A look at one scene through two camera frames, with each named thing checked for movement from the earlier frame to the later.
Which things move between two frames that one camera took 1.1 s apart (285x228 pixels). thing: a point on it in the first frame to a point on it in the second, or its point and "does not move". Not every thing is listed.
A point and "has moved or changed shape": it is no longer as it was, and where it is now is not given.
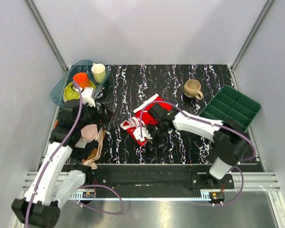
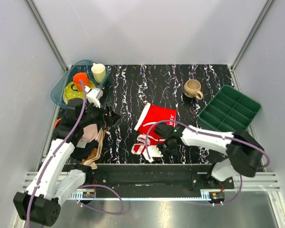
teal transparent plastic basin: x=67 y=77 does not move
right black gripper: x=153 y=144 to x=171 y=154
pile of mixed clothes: x=90 y=134 does not move
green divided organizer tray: x=229 y=103 does not move
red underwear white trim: x=142 y=118 has moved or changed shape
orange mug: x=82 y=80 does not move
